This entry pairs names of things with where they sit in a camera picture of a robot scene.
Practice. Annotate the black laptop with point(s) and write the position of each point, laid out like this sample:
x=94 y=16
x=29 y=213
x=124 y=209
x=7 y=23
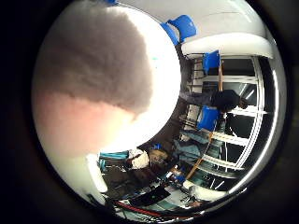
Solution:
x=149 y=196

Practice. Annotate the teal striped box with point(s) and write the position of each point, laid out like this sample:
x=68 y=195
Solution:
x=113 y=154

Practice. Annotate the blue chair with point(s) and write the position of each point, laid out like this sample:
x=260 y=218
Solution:
x=208 y=118
x=185 y=26
x=211 y=60

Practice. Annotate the grey bunny plush toy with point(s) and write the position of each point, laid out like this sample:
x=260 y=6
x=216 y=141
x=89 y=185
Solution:
x=93 y=62

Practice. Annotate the blue chairs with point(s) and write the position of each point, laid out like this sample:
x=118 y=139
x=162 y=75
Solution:
x=220 y=77

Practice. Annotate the person in dark clothes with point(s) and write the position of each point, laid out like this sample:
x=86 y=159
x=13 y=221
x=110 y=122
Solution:
x=225 y=99

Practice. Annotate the teal jacket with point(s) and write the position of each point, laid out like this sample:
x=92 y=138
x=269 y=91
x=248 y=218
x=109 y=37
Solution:
x=190 y=146

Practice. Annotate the white and brown bag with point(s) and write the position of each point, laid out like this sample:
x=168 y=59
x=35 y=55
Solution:
x=141 y=160

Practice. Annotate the white window frame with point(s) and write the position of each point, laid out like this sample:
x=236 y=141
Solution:
x=258 y=93

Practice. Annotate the white table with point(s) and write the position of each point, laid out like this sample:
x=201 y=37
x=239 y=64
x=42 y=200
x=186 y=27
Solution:
x=227 y=45

